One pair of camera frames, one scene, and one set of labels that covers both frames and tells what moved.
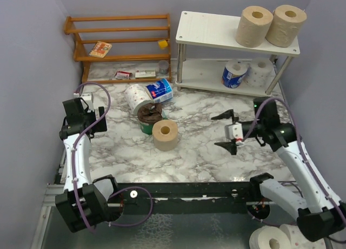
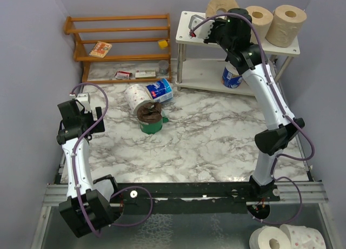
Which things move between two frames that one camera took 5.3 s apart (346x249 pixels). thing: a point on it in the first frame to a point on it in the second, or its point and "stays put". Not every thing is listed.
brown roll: [286, 25] stays put
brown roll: [165, 135] to [222, 1]
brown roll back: [253, 26] stays put
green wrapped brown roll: [148, 114] stays put
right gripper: [231, 145] to [218, 21]
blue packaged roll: [234, 72] stays put
